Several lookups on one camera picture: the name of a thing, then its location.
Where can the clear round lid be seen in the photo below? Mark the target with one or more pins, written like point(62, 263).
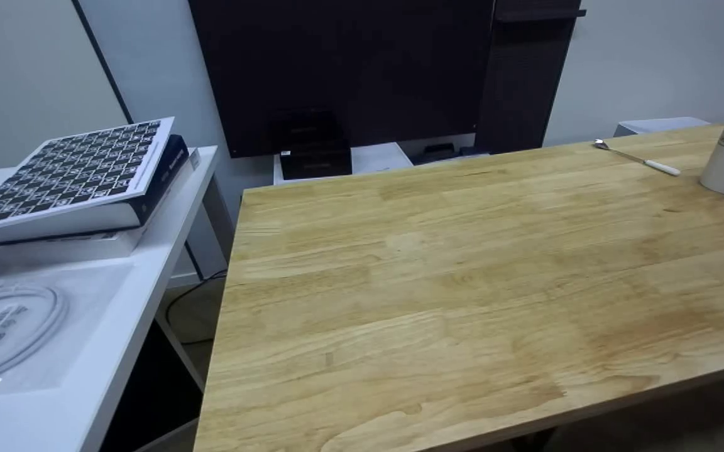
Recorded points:
point(50, 335)

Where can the white side table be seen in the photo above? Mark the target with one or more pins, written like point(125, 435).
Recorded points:
point(131, 335)

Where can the large black monitor panel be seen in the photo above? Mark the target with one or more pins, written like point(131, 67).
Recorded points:
point(336, 65)

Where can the dark tall cabinet panel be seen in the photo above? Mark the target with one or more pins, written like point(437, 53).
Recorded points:
point(520, 84)

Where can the light grey box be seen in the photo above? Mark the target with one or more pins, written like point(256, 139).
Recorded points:
point(658, 126)

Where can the small black box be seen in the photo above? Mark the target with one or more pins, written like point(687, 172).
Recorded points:
point(312, 150)

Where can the white flat box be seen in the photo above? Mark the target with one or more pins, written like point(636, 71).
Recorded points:
point(60, 241)

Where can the checkerboard calibration board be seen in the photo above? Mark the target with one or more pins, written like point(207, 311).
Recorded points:
point(67, 172)

